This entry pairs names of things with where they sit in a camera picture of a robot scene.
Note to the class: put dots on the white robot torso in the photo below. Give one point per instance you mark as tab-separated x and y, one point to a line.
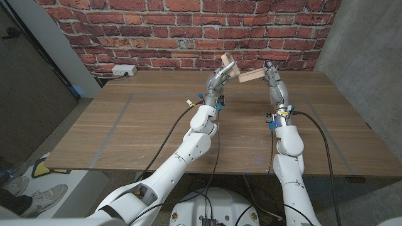
226	207

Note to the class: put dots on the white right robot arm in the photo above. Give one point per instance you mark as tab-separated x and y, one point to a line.
289	163

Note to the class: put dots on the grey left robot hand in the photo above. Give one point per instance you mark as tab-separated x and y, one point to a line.
216	84

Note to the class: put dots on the red brick printed backdrop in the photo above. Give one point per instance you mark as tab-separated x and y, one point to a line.
188	25

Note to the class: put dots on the dark trouser leg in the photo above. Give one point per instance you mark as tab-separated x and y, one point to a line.
12	202

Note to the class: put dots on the white table leg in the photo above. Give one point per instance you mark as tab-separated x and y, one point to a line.
139	175

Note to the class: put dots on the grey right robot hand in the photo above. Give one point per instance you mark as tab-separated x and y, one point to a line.
279	92

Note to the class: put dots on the light wooden block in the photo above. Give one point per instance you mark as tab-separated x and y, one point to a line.
251	75

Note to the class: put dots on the white power strip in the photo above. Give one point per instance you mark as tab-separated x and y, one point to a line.
124	69

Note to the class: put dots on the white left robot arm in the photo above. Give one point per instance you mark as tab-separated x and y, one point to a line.
188	150

